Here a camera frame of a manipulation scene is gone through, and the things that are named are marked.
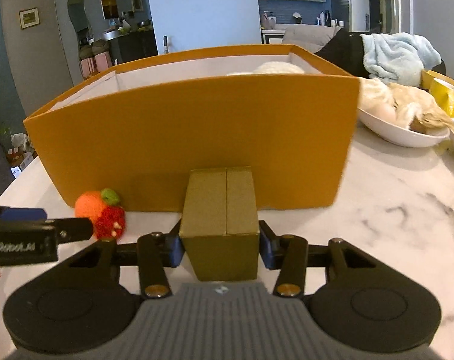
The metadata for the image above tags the orange crochet carrot strawberry toy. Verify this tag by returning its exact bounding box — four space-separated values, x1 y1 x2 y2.
74 188 126 240

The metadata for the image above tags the gold cardboard box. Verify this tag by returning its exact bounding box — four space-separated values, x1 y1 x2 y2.
179 166 259 282

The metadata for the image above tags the large orange cardboard box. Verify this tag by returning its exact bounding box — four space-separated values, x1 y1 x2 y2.
24 45 360 212

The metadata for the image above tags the white bowl with buns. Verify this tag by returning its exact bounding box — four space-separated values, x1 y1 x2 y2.
358 78 454 148

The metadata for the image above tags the white crochet bunny doll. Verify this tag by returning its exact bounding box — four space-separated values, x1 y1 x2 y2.
228 61 305 76

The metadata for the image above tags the small framed picture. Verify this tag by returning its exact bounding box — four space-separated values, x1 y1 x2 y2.
19 7 41 30

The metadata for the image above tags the black garment on sofa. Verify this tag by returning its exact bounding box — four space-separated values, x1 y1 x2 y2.
315 29 370 79

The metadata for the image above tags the grey sofa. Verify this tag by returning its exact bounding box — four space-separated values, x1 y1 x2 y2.
282 24 342 54

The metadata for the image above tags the yellow cup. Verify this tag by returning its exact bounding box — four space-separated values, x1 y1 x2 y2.
429 78 454 117

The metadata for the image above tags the light blue blanket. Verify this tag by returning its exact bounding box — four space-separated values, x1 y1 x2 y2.
361 33 442 87

